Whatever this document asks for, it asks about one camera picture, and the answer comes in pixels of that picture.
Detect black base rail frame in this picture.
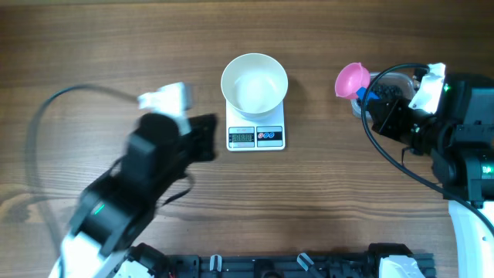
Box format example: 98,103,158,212
115,242,437,278

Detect pink scoop with blue handle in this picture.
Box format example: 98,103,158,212
335,63,371,100

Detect white bowl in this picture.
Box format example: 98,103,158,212
220,53,289,117

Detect clear plastic container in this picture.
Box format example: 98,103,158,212
350,73,416,118

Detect left black camera cable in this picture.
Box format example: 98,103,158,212
25,83,140,252

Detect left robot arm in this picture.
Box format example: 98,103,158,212
50,113,218,277

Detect white digital kitchen scale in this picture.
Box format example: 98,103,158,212
226,103,286,152

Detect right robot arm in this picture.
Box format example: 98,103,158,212
366,73,493,277

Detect black beans in container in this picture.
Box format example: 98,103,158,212
367,83,404,108

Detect black camera cable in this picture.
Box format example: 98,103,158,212
360,63,494,236
25,83,140,252

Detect right black camera cable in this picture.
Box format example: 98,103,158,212
360,63,494,236

